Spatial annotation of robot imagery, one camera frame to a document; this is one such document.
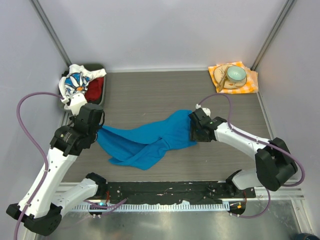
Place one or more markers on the dark grey plastic basket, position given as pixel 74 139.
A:
pixel 87 79

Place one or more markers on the blue t shirt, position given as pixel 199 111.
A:
pixel 146 145

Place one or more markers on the gold fork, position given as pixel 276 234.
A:
pixel 223 79

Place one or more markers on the red t shirt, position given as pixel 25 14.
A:
pixel 95 90

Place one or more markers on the black t shirt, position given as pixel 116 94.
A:
pixel 65 73

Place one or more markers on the cream floral plate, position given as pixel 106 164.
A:
pixel 218 73

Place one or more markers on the dark blue round object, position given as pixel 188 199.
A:
pixel 306 236

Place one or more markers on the light blue ceramic bowl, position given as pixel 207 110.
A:
pixel 236 74

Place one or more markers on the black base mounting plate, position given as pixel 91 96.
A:
pixel 171 192

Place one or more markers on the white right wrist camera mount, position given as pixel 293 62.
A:
pixel 206 110

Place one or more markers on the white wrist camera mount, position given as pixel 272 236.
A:
pixel 72 104
pixel 206 110

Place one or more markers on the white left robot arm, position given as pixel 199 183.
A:
pixel 40 210

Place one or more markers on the white flower print t shirt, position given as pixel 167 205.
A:
pixel 80 85

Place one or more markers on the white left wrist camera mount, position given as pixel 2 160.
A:
pixel 72 104

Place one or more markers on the white slotted cable duct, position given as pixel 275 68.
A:
pixel 185 206

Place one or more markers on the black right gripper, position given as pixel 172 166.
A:
pixel 194 136

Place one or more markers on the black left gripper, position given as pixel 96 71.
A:
pixel 74 117

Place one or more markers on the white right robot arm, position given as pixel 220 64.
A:
pixel 273 164

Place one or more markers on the orange checkered cloth napkin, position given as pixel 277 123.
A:
pixel 250 87

